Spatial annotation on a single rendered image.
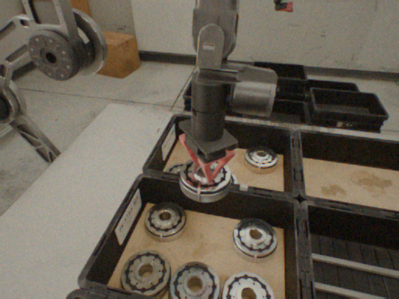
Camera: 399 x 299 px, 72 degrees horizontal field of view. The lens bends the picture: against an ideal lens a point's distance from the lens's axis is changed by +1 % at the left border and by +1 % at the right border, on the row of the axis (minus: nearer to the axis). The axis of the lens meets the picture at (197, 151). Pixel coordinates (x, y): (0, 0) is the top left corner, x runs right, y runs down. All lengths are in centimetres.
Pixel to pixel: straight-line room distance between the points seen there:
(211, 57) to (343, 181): 65
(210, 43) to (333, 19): 331
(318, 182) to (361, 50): 306
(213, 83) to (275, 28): 324
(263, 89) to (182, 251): 43
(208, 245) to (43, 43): 69
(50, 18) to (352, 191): 97
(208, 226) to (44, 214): 55
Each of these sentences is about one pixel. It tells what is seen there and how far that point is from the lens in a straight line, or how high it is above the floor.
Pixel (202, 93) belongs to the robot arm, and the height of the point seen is 123.
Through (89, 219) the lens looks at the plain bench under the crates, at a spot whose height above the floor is 70.
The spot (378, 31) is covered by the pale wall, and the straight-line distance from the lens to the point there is 383.
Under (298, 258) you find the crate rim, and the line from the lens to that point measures 59.
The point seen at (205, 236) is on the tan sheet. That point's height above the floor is 83.
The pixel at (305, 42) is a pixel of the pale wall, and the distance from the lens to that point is 370.
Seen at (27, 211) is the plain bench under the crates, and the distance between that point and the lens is 107.
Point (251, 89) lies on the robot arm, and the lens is 41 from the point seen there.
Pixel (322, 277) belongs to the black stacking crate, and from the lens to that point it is 71.
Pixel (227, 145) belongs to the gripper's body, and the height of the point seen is 114.
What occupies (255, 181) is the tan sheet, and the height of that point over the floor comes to 83.
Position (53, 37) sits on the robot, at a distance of 88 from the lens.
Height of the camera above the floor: 142
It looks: 39 degrees down
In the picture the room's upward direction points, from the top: straight up
